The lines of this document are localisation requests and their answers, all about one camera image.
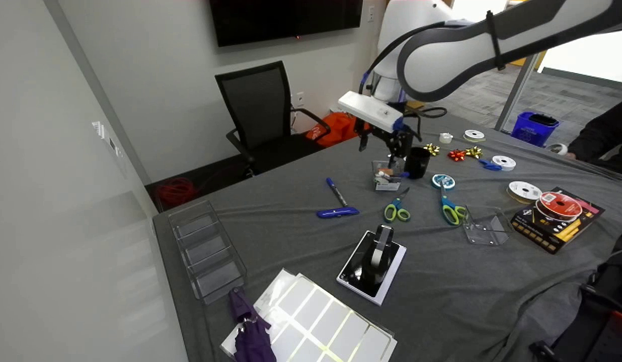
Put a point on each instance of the yellow green gift bow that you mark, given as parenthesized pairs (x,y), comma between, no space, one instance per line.
(474,154)

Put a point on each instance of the small white tape roll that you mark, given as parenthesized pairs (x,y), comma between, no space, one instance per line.
(446,138)

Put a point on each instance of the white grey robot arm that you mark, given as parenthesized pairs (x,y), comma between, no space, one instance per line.
(444,60)

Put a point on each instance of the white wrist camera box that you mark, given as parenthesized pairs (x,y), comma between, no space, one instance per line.
(371,111)

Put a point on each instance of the white ice cube tray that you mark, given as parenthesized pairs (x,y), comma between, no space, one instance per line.
(317,323)

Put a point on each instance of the black cup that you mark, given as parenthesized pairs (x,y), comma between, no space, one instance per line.
(417,165)

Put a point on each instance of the clear plastic packet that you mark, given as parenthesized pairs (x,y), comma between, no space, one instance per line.
(484,231)

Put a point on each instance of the purple cloth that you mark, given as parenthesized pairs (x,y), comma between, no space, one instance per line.
(250,335)

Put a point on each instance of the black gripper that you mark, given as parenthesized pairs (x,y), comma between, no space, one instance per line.
(397,139)

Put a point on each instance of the red gift bow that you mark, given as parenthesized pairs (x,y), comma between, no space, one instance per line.
(456,155)

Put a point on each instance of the clear box with small items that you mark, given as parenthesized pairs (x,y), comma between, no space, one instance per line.
(387,181)

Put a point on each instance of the blue bin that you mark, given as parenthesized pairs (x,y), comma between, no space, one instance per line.
(533,128)

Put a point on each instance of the grey tape roll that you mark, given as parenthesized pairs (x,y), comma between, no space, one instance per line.
(553,150)

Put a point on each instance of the black stand with red part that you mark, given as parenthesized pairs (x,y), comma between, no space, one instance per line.
(599,323)

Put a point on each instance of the white wall switch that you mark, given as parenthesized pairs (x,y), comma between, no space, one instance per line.
(99,129)

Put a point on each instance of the person in black clothes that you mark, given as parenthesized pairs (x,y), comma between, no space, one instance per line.
(605,133)

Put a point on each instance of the black office chair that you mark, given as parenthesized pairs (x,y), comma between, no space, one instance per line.
(256,101)

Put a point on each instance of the white spool with blue ribbon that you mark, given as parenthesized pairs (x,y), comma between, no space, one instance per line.
(507,163)

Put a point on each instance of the orange bag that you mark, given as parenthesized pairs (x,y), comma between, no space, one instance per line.
(337,128)

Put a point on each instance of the blue pen with grey tip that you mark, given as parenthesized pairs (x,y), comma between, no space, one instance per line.
(334,190)

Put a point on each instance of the clear three compartment organizer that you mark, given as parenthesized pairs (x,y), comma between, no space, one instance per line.
(209,251)

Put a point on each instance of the black tape dispenser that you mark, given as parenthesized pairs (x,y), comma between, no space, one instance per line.
(381,251)

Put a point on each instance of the black wall television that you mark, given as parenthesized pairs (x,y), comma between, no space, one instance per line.
(282,21)

